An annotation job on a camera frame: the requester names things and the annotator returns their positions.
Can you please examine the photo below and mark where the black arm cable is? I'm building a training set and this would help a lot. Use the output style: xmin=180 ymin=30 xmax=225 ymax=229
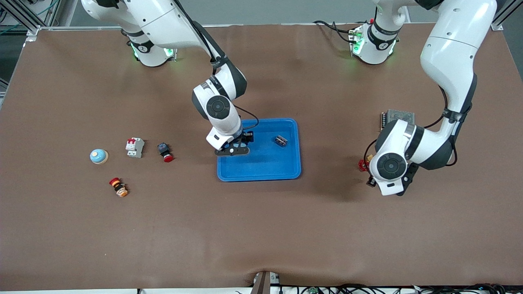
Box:
xmin=174 ymin=0 xmax=259 ymax=132
xmin=363 ymin=84 xmax=458 ymax=167

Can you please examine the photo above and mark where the aluminium frame extrusion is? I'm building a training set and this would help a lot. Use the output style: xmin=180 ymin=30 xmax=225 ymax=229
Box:
xmin=492 ymin=0 xmax=523 ymax=31
xmin=0 ymin=0 xmax=62 ymax=38

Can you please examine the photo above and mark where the red pushbutton black body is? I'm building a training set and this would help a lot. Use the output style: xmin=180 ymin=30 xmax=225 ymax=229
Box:
xmin=157 ymin=142 xmax=174 ymax=163

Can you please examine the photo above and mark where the green cable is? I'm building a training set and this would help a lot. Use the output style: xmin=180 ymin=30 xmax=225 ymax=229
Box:
xmin=39 ymin=0 xmax=60 ymax=15

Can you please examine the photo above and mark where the black cable bundle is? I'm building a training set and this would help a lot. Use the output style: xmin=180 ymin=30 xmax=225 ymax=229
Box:
xmin=282 ymin=283 xmax=509 ymax=294

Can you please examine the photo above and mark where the red yellow emergency stop button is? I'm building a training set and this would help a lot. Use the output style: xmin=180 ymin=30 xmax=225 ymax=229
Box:
xmin=109 ymin=177 xmax=129 ymax=198

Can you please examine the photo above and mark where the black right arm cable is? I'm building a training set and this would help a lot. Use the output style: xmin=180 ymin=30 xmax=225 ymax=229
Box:
xmin=174 ymin=0 xmax=259 ymax=132

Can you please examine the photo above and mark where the brown table mat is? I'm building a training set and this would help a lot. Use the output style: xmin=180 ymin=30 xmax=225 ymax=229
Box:
xmin=0 ymin=22 xmax=523 ymax=291

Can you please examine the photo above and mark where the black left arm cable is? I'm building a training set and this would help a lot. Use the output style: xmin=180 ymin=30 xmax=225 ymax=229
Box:
xmin=363 ymin=84 xmax=458 ymax=167

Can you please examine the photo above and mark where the white circuit breaker red switch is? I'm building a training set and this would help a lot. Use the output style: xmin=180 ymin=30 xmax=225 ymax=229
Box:
xmin=125 ymin=137 xmax=145 ymax=158

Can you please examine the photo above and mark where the blue plastic tray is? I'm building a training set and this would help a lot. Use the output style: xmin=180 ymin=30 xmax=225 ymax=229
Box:
xmin=217 ymin=118 xmax=302 ymax=182

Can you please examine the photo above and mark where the metal mesh power supply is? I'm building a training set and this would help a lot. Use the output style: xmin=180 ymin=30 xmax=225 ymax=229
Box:
xmin=381 ymin=109 xmax=416 ymax=132

